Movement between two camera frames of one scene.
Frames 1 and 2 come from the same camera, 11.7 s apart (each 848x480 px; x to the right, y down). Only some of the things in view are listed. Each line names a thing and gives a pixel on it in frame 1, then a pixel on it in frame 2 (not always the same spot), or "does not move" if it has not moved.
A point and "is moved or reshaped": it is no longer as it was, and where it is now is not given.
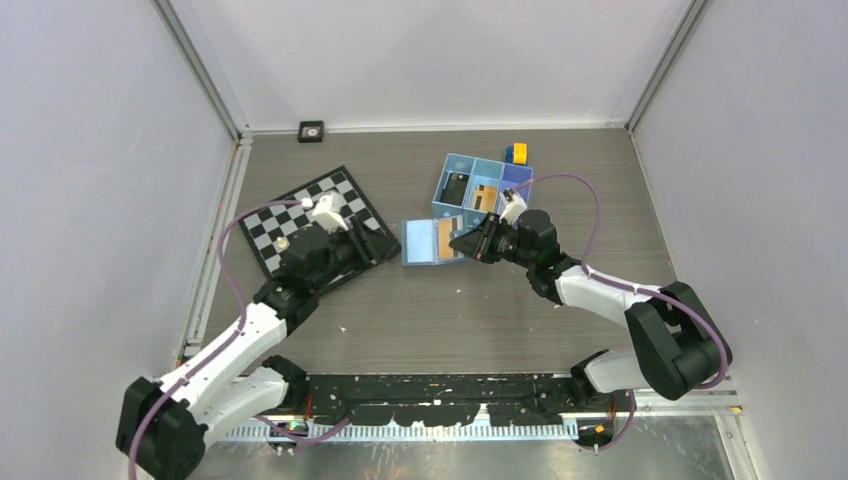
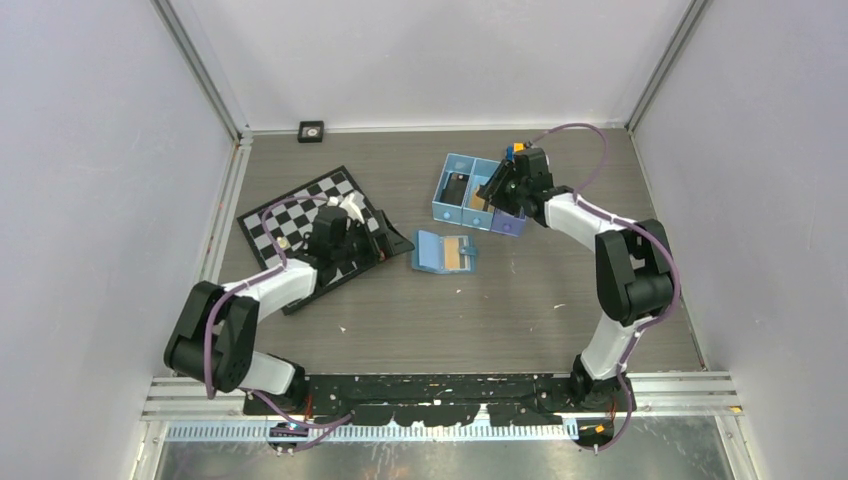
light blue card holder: x=425 y=241 is moved or reshaped
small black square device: x=310 y=131 does not move
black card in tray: x=454 y=189 does not move
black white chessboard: x=268 y=228 does not move
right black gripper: x=479 y=242 -> x=494 y=187
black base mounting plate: x=442 y=399 does not move
